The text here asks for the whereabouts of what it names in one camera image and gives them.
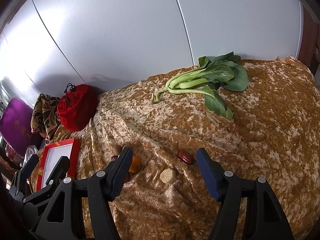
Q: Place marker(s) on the orange mandarin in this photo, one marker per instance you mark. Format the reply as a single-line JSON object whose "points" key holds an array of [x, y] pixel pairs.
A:
{"points": [[136, 165]]}

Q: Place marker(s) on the red gift box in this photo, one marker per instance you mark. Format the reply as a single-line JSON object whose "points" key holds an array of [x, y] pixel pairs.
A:
{"points": [[52, 153]]}

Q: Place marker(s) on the pale sugarcane chunk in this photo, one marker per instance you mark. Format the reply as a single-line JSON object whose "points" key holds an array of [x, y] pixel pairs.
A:
{"points": [[168, 176]]}

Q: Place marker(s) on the brown longan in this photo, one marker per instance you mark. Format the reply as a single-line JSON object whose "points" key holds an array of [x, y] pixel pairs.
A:
{"points": [[117, 149]]}

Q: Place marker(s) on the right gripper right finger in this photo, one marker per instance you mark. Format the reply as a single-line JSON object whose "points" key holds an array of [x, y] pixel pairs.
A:
{"points": [[265, 218]]}

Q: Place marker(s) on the red velvet drawstring pouch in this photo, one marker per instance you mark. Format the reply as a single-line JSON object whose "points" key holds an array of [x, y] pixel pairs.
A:
{"points": [[77, 106]]}

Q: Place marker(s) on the brown wooden furniture edge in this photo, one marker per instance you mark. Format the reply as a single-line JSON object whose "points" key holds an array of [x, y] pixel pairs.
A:
{"points": [[309, 48]]}

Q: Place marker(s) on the green bok choy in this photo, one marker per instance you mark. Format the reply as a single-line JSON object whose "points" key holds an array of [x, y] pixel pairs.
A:
{"points": [[214, 72]]}

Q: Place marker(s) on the clear plastic bag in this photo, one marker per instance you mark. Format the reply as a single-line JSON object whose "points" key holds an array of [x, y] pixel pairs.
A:
{"points": [[31, 150]]}

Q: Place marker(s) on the red jujube date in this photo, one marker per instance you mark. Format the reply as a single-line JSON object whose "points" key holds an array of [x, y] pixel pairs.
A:
{"points": [[186, 157]]}

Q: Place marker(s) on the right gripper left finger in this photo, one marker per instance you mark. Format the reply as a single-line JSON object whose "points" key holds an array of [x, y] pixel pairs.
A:
{"points": [[103, 188]]}

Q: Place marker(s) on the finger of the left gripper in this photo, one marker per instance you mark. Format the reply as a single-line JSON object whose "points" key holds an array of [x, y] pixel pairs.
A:
{"points": [[46, 213], [20, 188]]}

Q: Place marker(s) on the brown floral patterned cloth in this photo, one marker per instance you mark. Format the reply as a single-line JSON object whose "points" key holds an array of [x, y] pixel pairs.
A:
{"points": [[45, 119]]}

